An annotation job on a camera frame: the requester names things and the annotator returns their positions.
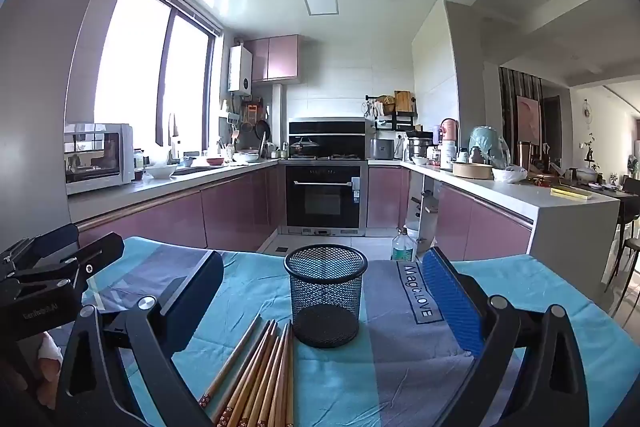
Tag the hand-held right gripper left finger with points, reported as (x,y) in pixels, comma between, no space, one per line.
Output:
(195,297)

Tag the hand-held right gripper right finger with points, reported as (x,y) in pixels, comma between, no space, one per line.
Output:
(450,302)

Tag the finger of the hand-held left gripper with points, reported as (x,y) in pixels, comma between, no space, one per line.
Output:
(50,238)
(95,254)

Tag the bundle of wooden chopsticks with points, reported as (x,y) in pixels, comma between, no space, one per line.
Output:
(260,372)

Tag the black mesh utensil holder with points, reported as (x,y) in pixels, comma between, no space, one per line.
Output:
(325,332)

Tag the person's left hand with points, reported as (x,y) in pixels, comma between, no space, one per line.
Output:
(47,357)

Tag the clear plastic oil bottle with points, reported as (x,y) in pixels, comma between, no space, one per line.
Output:
(402,247)

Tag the pink kitchen base cabinets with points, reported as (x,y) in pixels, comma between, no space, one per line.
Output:
(230,212)

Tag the white microwave oven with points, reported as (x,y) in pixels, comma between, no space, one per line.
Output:
(97,157)

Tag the white bowl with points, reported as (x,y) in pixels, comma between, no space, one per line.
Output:
(160,171)

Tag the teal and grey printed tablecloth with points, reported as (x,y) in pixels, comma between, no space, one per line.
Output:
(350,382)

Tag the round bamboo steamer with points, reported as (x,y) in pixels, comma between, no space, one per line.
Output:
(472,170)

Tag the metal sink faucet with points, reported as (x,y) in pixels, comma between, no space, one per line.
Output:
(174,142)

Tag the white plastic bag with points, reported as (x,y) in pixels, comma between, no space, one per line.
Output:
(510,174)

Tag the stainless steel pot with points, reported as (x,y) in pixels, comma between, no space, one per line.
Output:
(419,149)

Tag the teal appliance in plastic wrap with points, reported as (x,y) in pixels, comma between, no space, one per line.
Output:
(487,147)

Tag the flat yellow box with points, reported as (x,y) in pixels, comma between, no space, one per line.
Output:
(570,193)

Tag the pink thermos jug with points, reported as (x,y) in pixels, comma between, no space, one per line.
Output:
(448,132)

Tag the hanging black frying pan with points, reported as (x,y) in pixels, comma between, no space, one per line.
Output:
(262,129)

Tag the dark dining chair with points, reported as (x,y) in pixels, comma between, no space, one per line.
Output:
(627,247)

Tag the glass wok lid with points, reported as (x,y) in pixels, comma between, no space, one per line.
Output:
(303,143)

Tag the kitchen window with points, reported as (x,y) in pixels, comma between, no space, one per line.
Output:
(145,72)

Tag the pink wall picture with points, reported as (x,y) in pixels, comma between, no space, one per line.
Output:
(527,119)

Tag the black wall rack with boards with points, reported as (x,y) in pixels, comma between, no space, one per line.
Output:
(397,107)

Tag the white wall water heater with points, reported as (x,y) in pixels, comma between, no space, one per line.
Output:
(240,69)

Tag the wall clock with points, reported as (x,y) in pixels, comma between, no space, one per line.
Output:
(589,109)

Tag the pink wall cabinet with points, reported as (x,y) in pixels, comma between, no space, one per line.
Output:
(272,57)

